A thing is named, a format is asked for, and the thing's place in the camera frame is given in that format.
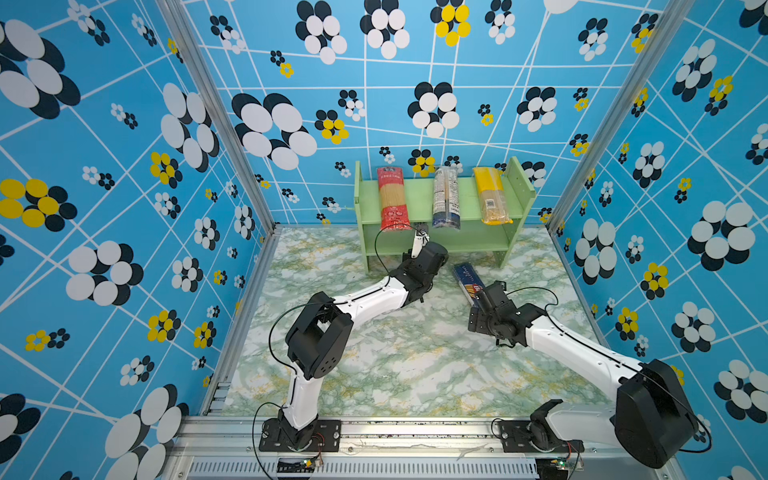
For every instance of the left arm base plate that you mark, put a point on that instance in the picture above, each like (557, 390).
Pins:
(320, 436)

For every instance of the yellow top spaghetti bag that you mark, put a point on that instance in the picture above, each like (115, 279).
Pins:
(490, 189)

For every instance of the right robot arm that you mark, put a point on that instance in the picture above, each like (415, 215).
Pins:
(648, 414)

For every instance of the blue Barilla spaghetti box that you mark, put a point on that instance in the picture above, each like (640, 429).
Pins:
(469, 281)

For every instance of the light green wooden shelf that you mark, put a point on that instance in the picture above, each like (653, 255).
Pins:
(473, 235)

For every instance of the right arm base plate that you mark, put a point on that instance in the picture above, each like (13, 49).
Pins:
(526, 436)

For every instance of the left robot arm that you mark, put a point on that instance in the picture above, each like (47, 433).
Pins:
(317, 339)

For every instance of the aluminium front rail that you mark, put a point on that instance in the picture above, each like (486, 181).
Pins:
(392, 448)

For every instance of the clear white-label spaghetti bag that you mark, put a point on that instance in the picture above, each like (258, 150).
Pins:
(446, 208)

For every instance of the red spaghetti bag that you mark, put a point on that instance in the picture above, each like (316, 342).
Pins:
(393, 205)

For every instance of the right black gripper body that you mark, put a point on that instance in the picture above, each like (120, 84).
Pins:
(481, 324)

